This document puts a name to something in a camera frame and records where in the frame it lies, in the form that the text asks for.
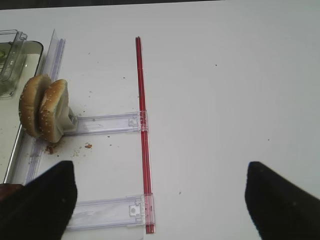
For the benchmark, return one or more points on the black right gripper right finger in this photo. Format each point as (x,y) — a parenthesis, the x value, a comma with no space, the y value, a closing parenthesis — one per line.
(279,209)

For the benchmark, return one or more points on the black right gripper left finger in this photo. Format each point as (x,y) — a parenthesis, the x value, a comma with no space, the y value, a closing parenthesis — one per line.
(42,209)

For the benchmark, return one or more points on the clear track lower right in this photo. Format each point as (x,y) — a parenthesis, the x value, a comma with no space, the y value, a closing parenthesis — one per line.
(129,211)

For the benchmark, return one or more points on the clear track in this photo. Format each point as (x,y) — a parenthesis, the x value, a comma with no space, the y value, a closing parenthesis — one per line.
(129,211)
(112,123)

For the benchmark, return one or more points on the white metal tray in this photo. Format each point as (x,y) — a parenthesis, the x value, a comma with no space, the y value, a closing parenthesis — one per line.
(11,133)

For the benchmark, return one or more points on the rear sesame bun top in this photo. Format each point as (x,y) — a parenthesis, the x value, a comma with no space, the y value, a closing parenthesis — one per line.
(56,98)

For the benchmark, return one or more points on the sesame bun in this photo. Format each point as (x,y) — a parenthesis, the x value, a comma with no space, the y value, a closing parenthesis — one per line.
(29,103)
(56,98)

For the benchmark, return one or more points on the white sesame bun pusher block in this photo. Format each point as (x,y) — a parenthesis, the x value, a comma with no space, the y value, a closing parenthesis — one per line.
(68,121)

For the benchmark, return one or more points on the front sesame bun top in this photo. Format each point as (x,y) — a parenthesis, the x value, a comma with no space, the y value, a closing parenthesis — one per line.
(29,103)

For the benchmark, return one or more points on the clear track upper right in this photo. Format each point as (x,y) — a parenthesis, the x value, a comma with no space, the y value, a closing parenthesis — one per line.
(112,123)

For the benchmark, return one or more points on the right clear long divider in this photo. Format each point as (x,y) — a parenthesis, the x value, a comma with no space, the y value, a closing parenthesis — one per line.
(51,67)

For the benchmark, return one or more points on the clear plastic salad box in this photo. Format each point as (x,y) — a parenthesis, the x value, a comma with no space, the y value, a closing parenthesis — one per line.
(12,59)

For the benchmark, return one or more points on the right red rail strip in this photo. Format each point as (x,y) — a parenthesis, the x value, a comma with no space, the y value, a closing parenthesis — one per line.
(146,170)

